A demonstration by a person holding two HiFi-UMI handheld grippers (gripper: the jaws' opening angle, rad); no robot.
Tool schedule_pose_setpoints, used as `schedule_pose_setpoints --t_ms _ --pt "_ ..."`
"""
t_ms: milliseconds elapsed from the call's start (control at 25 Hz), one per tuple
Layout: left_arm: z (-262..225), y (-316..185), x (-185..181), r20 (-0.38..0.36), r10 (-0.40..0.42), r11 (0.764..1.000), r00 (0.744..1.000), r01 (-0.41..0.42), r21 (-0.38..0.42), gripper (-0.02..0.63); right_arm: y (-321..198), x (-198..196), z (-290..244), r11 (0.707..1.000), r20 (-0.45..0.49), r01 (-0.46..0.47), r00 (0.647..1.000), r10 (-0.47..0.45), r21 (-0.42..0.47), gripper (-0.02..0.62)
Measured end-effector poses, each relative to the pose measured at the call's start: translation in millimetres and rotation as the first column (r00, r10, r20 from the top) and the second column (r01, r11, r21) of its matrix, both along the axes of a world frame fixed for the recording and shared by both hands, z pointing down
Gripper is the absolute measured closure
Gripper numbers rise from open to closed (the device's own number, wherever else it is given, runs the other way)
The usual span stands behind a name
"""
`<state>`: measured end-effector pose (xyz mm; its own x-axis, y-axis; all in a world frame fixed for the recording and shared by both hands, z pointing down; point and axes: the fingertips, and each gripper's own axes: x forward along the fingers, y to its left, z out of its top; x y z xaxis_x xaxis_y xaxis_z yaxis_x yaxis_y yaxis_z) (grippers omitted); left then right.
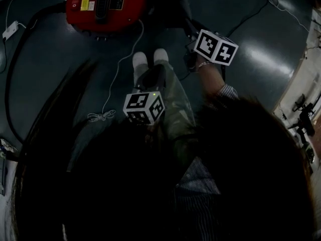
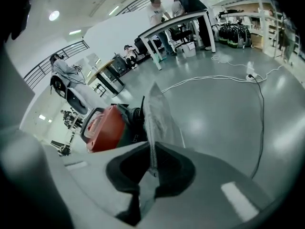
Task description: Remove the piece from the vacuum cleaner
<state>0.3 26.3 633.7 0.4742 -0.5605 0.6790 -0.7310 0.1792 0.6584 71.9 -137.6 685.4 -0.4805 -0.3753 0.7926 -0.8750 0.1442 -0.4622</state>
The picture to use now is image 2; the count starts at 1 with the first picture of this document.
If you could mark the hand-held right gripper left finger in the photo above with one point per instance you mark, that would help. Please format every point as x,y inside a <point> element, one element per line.
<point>85,166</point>

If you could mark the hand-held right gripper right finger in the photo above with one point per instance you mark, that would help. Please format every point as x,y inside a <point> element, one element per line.
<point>214,182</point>

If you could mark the red vacuum cleaner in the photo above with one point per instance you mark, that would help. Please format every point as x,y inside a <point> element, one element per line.
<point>107,130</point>

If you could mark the white shell chair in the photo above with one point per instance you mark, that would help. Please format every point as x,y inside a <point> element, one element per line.
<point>76,101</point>

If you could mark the round wooden table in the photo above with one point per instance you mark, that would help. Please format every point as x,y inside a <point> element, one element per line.
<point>104,67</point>

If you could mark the black metal railing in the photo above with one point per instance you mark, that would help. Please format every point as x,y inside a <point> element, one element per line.
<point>47,61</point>

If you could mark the white power strip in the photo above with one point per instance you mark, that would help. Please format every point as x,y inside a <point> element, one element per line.
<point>252,73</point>

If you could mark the white bin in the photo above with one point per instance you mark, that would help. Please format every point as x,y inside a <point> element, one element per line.
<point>188,49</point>

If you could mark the black and green backpack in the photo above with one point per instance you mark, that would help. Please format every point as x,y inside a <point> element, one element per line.
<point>240,36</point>
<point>224,33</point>

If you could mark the black swivel chair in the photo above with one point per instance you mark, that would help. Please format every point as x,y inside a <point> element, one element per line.
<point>181,33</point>

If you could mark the round ceiling light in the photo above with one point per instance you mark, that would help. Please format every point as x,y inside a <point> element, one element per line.
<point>54,15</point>

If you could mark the white table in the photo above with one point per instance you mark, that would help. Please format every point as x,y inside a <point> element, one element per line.
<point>176,23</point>

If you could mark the white shelving rack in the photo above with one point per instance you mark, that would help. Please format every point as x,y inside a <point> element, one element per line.
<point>262,15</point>

